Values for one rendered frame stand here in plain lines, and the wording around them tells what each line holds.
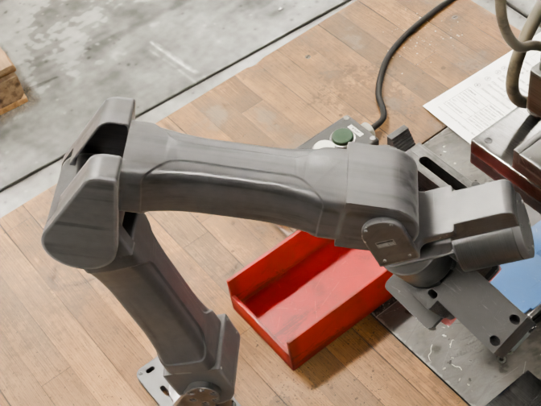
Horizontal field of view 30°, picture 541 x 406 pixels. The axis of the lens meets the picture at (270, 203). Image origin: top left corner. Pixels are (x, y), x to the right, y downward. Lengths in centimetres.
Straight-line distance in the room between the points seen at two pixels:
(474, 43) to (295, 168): 78
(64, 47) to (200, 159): 233
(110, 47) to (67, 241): 224
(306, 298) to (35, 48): 204
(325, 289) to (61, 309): 33
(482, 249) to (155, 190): 27
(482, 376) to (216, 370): 33
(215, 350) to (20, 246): 45
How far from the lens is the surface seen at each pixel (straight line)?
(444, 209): 85
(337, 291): 124
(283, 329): 122
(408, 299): 98
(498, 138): 107
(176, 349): 100
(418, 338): 121
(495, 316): 90
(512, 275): 115
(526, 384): 116
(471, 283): 91
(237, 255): 130
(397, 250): 83
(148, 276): 91
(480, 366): 119
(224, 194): 81
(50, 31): 320
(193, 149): 81
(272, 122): 145
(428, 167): 129
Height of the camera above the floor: 192
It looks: 49 degrees down
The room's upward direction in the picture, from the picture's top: 10 degrees counter-clockwise
